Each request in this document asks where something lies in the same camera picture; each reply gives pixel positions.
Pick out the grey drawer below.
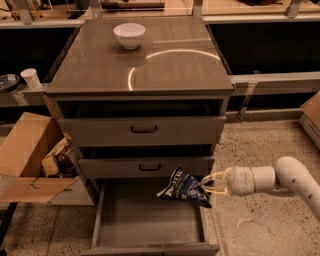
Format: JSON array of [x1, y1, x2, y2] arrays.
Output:
[[59, 116, 225, 147], [79, 156, 214, 178], [81, 178, 219, 256]]

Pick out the middle grey drawer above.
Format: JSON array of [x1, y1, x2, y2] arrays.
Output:
[[79, 156, 214, 178]]

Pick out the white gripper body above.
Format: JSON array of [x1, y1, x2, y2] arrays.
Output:
[[226, 166, 254, 197]]

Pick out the black top drawer handle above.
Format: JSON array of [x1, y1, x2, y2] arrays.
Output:
[[130, 125, 158, 134]]

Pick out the bottom grey drawer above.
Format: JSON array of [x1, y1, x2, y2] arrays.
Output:
[[81, 178, 219, 256]]

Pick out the blue chip bag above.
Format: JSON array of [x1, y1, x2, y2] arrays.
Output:
[[157, 166, 212, 208]]

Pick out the snack bags in box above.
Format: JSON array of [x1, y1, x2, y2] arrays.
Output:
[[41, 138, 77, 178]]

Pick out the top grey drawer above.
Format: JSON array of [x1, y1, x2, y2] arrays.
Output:
[[59, 116, 225, 147]]

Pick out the dark round dish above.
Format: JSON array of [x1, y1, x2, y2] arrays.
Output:
[[0, 74, 19, 93]]

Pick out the white ceramic bowl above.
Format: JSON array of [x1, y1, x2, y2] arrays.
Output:
[[113, 23, 146, 49]]

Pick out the black drawer handle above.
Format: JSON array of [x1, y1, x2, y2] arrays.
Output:
[[130, 125, 158, 134], [139, 163, 162, 172]]

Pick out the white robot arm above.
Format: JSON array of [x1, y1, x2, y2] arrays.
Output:
[[200, 156, 320, 221]]

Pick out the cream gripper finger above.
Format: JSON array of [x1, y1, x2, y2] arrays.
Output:
[[201, 171, 227, 184], [203, 187, 230, 196]]

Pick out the cardboard box at right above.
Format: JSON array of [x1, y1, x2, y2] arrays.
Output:
[[299, 91, 320, 150]]

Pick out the white paper cup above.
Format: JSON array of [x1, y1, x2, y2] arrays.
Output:
[[20, 68, 41, 89]]

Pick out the open cardboard box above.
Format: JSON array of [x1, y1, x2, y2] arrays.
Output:
[[0, 112, 94, 205]]

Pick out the black middle drawer handle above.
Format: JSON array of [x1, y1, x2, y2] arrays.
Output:
[[139, 163, 162, 172]]

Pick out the grey drawer cabinet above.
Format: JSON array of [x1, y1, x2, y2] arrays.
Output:
[[45, 16, 235, 256]]

